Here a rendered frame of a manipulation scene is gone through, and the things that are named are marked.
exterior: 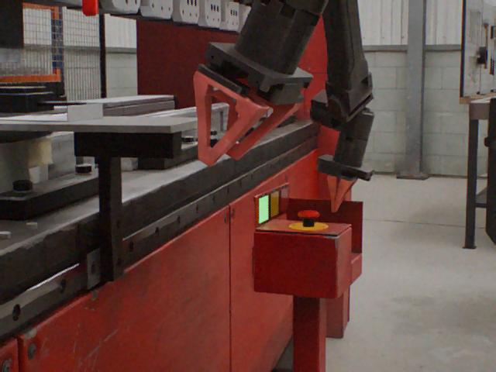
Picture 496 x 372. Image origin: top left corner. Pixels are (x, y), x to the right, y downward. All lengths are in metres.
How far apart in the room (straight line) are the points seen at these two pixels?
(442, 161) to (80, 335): 7.48
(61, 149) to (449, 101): 7.26
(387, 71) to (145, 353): 7.33
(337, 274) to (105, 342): 0.47
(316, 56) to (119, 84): 5.97
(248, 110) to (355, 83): 0.85
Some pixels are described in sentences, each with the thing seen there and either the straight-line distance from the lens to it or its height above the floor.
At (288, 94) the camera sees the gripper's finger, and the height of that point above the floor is 1.05.
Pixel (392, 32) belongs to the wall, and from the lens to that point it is 8.58.
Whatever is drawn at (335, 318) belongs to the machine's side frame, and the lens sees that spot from 3.42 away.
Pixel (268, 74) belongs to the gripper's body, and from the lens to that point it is 0.69.
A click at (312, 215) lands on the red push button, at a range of 1.54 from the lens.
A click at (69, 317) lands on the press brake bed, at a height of 0.75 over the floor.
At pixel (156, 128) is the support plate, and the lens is 1.07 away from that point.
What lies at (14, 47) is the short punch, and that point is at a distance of 1.27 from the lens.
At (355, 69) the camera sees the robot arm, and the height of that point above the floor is 1.07.
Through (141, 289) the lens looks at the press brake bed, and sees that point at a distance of 1.37.
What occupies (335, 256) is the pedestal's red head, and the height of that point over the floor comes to 0.74.
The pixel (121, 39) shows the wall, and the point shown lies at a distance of 9.16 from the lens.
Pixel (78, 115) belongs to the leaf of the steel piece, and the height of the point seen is 1.01.
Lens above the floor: 1.07
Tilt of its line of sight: 8 degrees down
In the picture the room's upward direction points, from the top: straight up
